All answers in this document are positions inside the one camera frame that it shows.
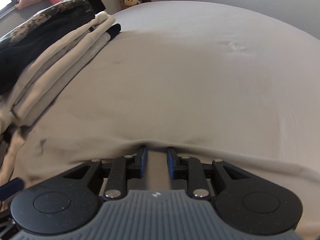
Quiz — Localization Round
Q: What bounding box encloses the beige garment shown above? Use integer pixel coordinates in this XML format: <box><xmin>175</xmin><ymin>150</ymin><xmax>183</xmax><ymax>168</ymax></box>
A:
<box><xmin>14</xmin><ymin>31</ymin><xmax>319</xmax><ymax>239</ymax></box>

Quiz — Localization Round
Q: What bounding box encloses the folded beige clothes stack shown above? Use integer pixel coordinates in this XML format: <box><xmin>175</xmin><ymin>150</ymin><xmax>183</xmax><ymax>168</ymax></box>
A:
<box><xmin>1</xmin><ymin>11</ymin><xmax>116</xmax><ymax>133</ymax></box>

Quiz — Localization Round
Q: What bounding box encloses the black patterned folded garment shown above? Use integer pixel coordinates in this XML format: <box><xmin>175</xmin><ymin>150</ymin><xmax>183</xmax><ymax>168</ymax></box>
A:
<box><xmin>1</xmin><ymin>0</ymin><xmax>95</xmax><ymax>95</ymax></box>

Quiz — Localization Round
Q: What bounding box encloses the white bed sheet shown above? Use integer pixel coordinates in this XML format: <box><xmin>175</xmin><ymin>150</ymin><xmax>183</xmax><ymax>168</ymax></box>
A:
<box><xmin>109</xmin><ymin>0</ymin><xmax>320</xmax><ymax>81</ymax></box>

